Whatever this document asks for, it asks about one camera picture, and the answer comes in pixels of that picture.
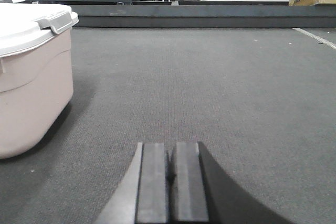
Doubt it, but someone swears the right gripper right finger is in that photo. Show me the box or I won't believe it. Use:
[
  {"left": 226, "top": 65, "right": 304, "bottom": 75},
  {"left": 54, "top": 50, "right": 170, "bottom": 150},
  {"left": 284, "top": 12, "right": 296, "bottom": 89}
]
[{"left": 170, "top": 142, "right": 290, "bottom": 223}]

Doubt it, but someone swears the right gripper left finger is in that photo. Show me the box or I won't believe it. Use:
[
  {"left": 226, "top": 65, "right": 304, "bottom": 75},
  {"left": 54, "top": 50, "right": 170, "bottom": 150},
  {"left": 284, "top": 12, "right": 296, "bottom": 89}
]
[{"left": 95, "top": 142, "right": 169, "bottom": 223}]

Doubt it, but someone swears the white lidded plastic bin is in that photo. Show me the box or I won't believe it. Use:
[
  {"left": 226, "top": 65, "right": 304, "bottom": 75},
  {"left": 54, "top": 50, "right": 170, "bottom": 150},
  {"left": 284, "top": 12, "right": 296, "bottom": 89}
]
[{"left": 1, "top": 3, "right": 79, "bottom": 159}]

